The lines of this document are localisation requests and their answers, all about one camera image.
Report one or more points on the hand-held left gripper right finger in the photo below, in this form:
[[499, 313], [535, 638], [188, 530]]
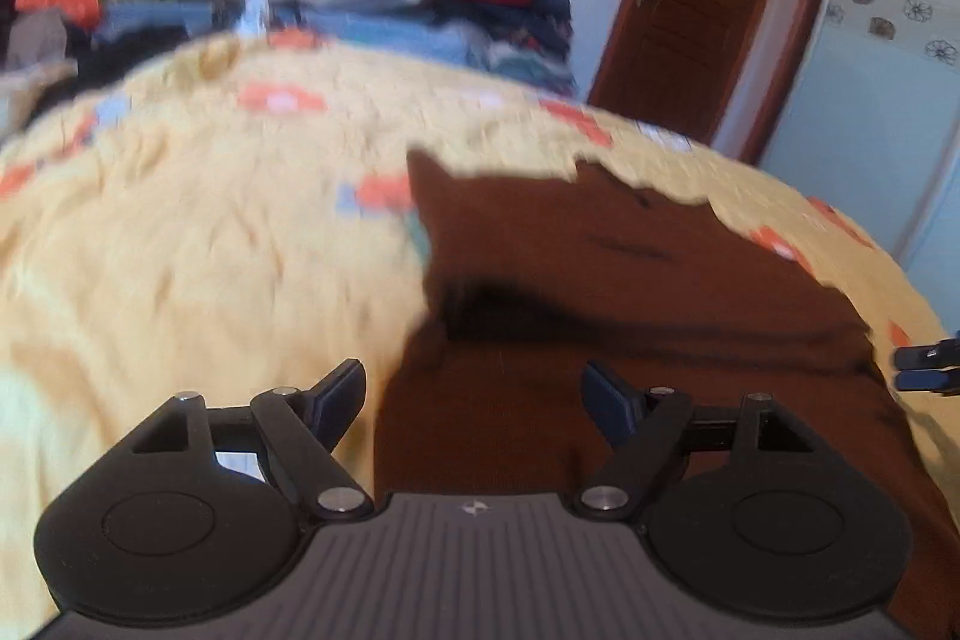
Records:
[[606, 396]]

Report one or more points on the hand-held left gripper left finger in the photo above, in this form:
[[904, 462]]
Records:
[[339, 394]]

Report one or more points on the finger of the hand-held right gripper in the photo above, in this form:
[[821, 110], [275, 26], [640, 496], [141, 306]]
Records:
[[919, 381], [919, 356]]

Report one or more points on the brown knit sweater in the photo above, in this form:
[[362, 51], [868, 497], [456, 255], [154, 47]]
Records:
[[585, 310]]

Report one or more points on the yellow floral blanket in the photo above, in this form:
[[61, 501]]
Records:
[[187, 235]]

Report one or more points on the white sliding wardrobe door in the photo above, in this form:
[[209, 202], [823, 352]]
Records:
[[877, 108]]

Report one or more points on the light blue quilt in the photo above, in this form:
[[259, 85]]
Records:
[[165, 16]]

